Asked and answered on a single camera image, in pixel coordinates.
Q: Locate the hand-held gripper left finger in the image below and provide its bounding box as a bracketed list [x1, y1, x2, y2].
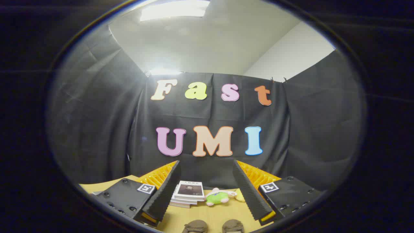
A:
[92, 160, 181, 227]

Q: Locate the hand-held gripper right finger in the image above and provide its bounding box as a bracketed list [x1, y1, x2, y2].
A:
[232, 159, 324, 226]

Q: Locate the brown fuzzy shoe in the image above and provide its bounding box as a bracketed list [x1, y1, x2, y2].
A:
[222, 219, 245, 233]
[182, 220, 209, 233]

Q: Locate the white book with portrait cover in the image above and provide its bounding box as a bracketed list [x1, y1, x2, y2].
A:
[175, 181, 205, 202]

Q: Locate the green plush toy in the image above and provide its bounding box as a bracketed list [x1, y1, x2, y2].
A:
[205, 188, 238, 206]

